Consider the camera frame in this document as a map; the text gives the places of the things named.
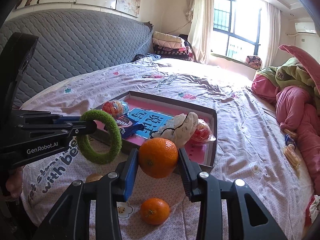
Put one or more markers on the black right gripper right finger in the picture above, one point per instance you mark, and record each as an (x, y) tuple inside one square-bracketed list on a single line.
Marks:
[(248, 218)]

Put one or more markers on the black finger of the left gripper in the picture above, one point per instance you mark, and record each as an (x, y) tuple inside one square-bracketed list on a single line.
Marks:
[(77, 128)]

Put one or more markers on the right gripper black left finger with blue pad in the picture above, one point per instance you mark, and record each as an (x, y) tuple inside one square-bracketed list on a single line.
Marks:
[(69, 217)]

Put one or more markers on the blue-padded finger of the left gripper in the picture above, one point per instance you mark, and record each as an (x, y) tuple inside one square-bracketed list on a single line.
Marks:
[(66, 119)]

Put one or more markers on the small orange tangerine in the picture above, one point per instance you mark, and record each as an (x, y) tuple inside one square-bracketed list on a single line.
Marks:
[(154, 211)]

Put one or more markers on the large orange tangerine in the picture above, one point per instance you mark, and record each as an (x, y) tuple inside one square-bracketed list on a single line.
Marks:
[(158, 157)]

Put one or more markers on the red white surprise egg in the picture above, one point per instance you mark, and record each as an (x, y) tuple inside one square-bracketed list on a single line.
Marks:
[(116, 108)]

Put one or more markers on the blue snack packet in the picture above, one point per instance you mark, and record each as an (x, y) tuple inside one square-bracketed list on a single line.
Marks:
[(127, 126)]

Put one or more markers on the shallow brown cardboard box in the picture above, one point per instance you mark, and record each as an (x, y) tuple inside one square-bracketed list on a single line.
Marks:
[(203, 155)]

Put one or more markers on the white floral scrunchie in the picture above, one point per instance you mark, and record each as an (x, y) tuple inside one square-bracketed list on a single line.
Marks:
[(312, 210)]

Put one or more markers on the blue card with characters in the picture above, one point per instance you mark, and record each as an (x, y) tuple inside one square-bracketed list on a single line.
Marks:
[(151, 120)]

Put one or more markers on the pink patterned bed sheet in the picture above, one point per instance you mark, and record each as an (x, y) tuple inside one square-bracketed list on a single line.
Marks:
[(249, 147)]

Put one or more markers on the wrapped biscuit snack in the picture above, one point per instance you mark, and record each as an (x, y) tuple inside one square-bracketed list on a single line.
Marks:
[(292, 157)]

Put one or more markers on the grey quilted headboard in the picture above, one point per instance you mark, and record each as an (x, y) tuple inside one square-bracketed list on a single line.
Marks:
[(74, 42)]

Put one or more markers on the small blue snack pack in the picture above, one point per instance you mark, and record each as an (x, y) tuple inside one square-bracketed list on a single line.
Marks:
[(289, 140)]

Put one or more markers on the red egg in wrapper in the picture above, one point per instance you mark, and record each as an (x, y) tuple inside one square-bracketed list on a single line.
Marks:
[(202, 134)]

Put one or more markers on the dark cloth by headboard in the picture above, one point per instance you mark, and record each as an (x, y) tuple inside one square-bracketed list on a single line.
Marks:
[(148, 57)]

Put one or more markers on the stack of folded blankets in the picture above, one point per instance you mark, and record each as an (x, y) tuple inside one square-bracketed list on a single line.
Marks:
[(170, 46)]

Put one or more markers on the pink crumpled duvet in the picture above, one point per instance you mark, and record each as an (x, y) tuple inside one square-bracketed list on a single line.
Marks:
[(297, 112)]

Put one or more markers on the green blanket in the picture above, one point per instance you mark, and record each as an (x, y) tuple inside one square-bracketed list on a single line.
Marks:
[(291, 73)]

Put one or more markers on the pink cushion on windowsill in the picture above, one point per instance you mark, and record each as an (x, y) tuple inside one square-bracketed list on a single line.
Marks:
[(254, 61)]

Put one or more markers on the cream curtain left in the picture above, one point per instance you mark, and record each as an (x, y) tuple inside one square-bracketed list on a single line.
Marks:
[(200, 14)]

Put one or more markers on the white air conditioner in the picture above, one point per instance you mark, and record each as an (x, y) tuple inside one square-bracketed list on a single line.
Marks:
[(305, 27)]

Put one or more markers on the sheer curtain right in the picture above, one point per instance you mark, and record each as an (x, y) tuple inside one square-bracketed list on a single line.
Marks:
[(269, 33)]

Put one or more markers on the window with dark frame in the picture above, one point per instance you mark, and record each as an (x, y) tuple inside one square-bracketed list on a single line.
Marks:
[(236, 31)]

